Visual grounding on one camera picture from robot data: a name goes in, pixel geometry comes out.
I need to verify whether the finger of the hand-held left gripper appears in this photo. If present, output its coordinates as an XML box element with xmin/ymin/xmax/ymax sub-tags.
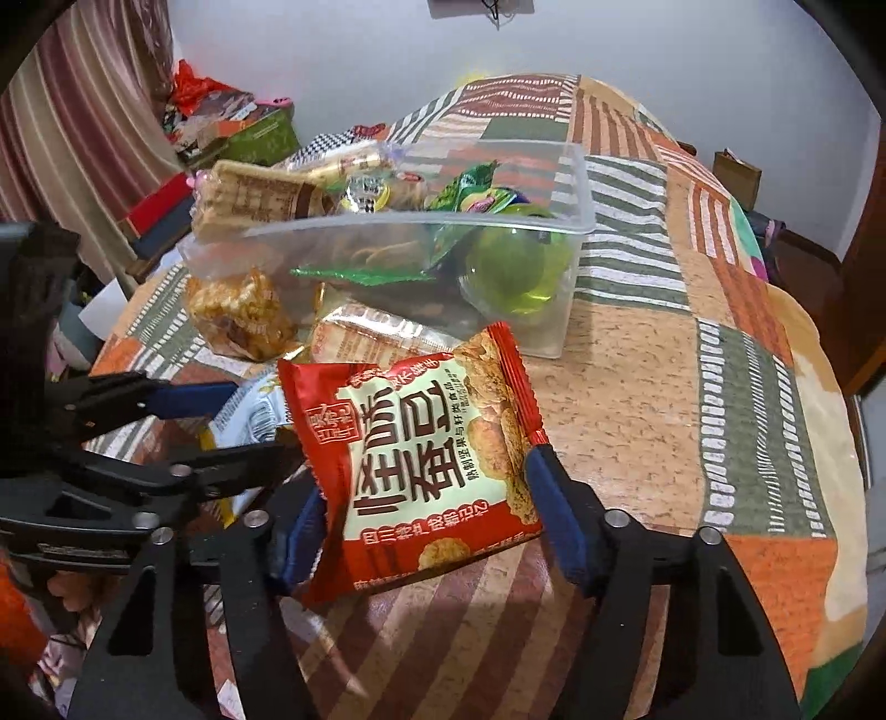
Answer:
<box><xmin>50</xmin><ymin>370</ymin><xmax>240</xmax><ymax>444</ymax></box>
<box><xmin>42</xmin><ymin>439</ymin><xmax>309</xmax><ymax>533</ymax></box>

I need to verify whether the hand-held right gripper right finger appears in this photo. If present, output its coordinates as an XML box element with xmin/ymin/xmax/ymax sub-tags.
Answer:
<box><xmin>522</xmin><ymin>443</ymin><xmax>797</xmax><ymax>720</ymax></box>

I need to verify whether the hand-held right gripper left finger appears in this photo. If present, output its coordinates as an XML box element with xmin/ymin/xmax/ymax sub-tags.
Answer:
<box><xmin>69</xmin><ymin>477</ymin><xmax>326</xmax><ymax>720</ymax></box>

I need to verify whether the red cream snack packet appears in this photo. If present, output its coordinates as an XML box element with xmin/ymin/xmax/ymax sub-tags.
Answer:
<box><xmin>277</xmin><ymin>322</ymin><xmax>549</xmax><ymax>610</ymax></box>

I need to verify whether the purple wafer packet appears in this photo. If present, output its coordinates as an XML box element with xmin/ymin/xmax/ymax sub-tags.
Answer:
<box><xmin>190</xmin><ymin>159</ymin><xmax>340</xmax><ymax>243</ymax></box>

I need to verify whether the clear plastic container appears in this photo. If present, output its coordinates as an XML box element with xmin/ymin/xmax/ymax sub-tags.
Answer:
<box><xmin>176</xmin><ymin>138</ymin><xmax>597</xmax><ymax>361</ymax></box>

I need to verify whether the green jelly cup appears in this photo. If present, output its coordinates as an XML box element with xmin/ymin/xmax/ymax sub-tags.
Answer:
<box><xmin>460</xmin><ymin>200</ymin><xmax>579</xmax><ymax>316</ymax></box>

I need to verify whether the small grey snack packet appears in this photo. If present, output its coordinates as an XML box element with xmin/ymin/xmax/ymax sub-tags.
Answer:
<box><xmin>346</xmin><ymin>176</ymin><xmax>389</xmax><ymax>212</ymax></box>

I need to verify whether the clear packet of brown candies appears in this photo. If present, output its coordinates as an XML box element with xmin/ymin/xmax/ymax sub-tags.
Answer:
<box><xmin>287</xmin><ymin>142</ymin><xmax>395</xmax><ymax>184</ymax></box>

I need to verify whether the green pea packet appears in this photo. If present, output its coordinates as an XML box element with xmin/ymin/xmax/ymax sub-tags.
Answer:
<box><xmin>287</xmin><ymin>161</ymin><xmax>503</xmax><ymax>286</ymax></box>

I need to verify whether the white yellow snack packet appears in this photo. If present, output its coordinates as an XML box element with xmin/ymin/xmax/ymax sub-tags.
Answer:
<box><xmin>200</xmin><ymin>377</ymin><xmax>295</xmax><ymax>458</ymax></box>

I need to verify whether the puffed rice cake packet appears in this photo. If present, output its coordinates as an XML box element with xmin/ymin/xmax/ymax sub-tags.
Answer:
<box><xmin>183</xmin><ymin>269</ymin><xmax>300</xmax><ymax>362</ymax></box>

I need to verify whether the red box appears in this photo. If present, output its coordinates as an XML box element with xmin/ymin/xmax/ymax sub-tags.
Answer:
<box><xmin>125</xmin><ymin>173</ymin><xmax>198</xmax><ymax>236</ymax></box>

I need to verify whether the red packet with white label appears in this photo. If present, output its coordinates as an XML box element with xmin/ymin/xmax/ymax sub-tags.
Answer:
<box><xmin>308</xmin><ymin>305</ymin><xmax>465</xmax><ymax>364</ymax></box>

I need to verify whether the striped brown curtain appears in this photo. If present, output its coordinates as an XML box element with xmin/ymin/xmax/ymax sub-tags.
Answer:
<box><xmin>0</xmin><ymin>0</ymin><xmax>184</xmax><ymax>292</ymax></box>

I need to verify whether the pile of cardboard boxes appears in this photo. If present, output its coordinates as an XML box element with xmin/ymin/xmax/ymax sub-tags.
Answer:
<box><xmin>162</xmin><ymin>90</ymin><xmax>278</xmax><ymax>157</ymax></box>

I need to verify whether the green box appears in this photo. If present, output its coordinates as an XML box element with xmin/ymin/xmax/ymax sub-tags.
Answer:
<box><xmin>221</xmin><ymin>104</ymin><xmax>302</xmax><ymax>167</ymax></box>

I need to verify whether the red plastic bag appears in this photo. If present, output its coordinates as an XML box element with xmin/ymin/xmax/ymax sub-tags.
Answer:
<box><xmin>169</xmin><ymin>59</ymin><xmax>240</xmax><ymax>115</ymax></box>

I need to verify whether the brown paper bag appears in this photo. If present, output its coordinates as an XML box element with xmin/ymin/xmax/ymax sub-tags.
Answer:
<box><xmin>713</xmin><ymin>148</ymin><xmax>763</xmax><ymax>209</ymax></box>

